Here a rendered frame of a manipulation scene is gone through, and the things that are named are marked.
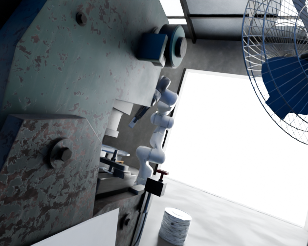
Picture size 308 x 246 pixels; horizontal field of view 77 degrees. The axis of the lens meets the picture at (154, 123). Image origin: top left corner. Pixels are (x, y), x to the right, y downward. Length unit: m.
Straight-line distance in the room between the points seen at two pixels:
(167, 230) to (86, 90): 1.78
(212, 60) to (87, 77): 5.64
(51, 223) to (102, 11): 0.61
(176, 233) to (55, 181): 1.74
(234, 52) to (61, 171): 5.91
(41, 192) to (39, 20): 0.39
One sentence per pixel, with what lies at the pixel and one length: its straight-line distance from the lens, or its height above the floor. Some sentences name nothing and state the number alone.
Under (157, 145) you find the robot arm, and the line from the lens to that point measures 1.60.
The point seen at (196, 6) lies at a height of 4.30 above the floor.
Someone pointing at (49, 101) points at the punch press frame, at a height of 0.91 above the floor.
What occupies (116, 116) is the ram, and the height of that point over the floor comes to 0.96.
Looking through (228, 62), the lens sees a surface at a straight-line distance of 6.07.
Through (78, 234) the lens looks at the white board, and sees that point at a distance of 0.70.
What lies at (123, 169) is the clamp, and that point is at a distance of 0.86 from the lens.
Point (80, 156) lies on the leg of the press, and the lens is 0.58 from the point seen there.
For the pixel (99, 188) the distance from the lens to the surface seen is 0.78.
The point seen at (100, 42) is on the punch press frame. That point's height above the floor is 1.14.
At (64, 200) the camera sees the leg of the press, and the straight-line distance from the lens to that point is 0.61.
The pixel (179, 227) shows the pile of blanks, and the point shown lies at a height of 0.17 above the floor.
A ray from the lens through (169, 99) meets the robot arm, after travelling 1.32.
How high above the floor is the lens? 0.89
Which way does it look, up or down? 6 degrees up
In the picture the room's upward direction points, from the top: 17 degrees clockwise
